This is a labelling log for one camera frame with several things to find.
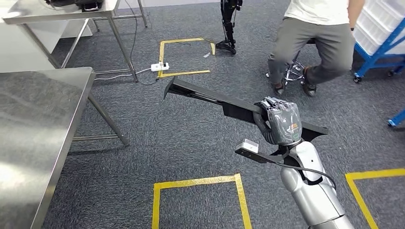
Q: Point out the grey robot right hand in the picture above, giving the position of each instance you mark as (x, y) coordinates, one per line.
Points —
(284, 123)

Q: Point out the black plastic panel part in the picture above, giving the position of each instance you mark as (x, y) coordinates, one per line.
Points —
(202, 91)

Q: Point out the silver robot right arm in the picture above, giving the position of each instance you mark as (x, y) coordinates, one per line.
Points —
(313, 196)

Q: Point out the stainless steel workbench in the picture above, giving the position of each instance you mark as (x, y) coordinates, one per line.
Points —
(38, 126)

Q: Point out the chrome base stool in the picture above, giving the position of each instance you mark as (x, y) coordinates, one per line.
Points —
(294, 68)

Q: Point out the person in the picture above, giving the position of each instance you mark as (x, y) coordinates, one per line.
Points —
(316, 38)

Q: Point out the small white paper scrap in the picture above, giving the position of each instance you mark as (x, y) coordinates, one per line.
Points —
(207, 55)

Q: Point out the yellow floor tape square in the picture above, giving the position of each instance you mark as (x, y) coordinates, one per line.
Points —
(196, 182)
(161, 57)

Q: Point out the large white plastic crate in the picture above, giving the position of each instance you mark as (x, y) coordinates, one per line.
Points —
(364, 42)
(373, 30)
(386, 12)

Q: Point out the black robot legs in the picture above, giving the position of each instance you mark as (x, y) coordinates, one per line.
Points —
(228, 25)

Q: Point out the white power strip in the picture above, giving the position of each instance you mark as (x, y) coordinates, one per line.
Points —
(159, 66)

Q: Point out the black handheld device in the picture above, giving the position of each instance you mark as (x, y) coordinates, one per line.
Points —
(85, 4)

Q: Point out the stainless steel side table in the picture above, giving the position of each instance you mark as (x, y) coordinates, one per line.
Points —
(47, 14)

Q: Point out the white cabinet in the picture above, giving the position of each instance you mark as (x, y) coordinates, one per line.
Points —
(19, 47)

